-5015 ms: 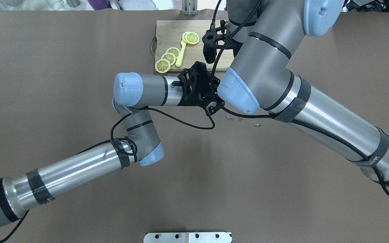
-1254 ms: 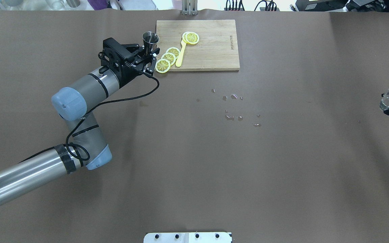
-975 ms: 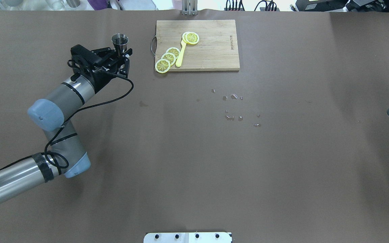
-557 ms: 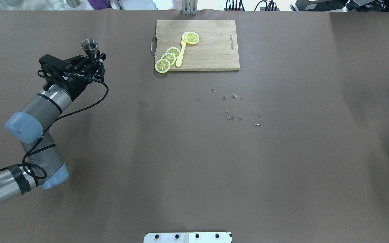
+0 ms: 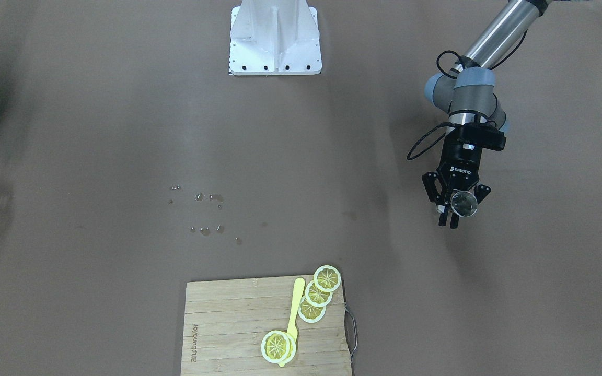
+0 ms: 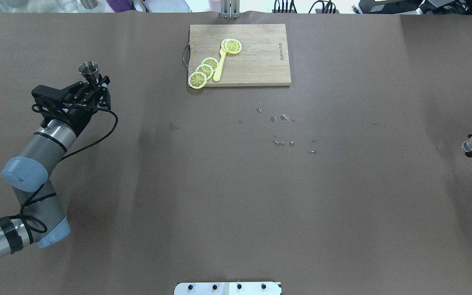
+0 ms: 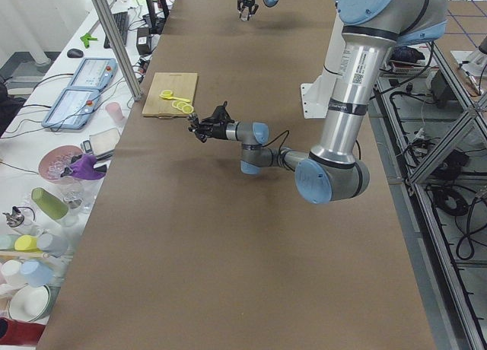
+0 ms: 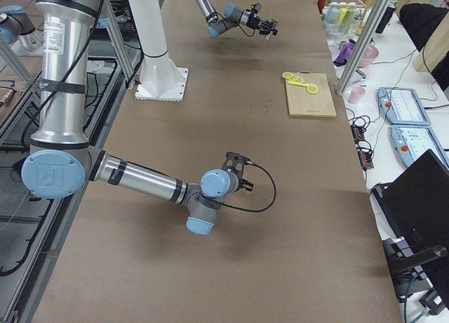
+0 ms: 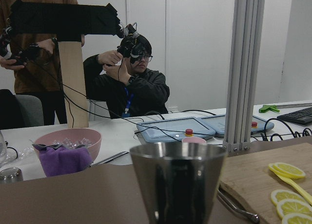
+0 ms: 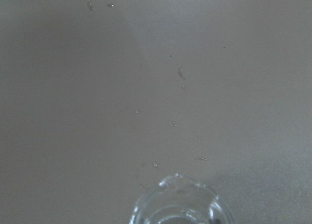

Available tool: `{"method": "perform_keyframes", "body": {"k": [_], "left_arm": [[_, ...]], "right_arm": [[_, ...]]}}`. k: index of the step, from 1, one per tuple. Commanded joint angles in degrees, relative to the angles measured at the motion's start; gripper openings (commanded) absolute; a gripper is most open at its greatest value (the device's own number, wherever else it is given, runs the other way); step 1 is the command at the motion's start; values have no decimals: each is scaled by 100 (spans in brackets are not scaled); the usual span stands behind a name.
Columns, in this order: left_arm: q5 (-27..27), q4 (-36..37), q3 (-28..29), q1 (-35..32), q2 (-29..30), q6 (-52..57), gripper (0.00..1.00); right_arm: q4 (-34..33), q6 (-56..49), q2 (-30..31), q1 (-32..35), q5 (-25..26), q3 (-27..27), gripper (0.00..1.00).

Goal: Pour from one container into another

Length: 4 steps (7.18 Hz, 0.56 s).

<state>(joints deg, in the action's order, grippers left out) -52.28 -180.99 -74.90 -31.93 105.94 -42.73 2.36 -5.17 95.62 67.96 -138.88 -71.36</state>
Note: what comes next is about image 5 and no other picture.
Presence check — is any lemon slice middle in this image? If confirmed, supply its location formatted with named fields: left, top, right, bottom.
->
left=304, top=281, right=333, bottom=308

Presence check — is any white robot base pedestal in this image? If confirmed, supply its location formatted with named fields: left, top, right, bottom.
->
left=228, top=1, right=323, bottom=76

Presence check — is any lemon slice on spoon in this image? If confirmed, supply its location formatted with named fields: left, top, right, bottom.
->
left=260, top=330, right=297, bottom=367

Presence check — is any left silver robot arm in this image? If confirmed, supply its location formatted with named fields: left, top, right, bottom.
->
left=421, top=1, right=550, bottom=229

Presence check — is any wooden cutting board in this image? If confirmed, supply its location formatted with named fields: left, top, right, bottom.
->
left=180, top=276, right=355, bottom=375

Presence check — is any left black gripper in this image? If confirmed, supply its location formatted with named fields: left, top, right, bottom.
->
left=421, top=128, right=492, bottom=229

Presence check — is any lemon slice outer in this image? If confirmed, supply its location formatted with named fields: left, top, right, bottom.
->
left=313, top=265, right=342, bottom=292

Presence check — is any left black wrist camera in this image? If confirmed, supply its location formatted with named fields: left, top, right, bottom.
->
left=459, top=123, right=507, bottom=151

